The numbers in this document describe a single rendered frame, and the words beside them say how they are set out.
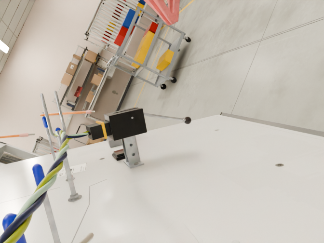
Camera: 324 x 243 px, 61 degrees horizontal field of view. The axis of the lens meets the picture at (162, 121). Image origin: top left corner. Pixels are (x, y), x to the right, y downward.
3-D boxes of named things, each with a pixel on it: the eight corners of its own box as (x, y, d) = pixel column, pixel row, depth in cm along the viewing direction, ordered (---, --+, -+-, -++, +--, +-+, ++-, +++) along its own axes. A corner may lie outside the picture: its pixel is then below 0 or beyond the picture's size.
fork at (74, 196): (82, 194, 37) (56, 90, 35) (83, 198, 36) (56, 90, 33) (66, 198, 37) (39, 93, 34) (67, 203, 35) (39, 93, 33)
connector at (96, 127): (121, 132, 44) (118, 119, 43) (91, 140, 42) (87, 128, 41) (115, 130, 46) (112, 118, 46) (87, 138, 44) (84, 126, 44)
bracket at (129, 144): (144, 164, 45) (138, 134, 44) (130, 168, 44) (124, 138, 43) (136, 158, 49) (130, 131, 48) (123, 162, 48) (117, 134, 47)
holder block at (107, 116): (147, 132, 45) (142, 108, 44) (114, 141, 43) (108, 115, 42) (139, 128, 49) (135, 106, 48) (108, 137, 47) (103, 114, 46)
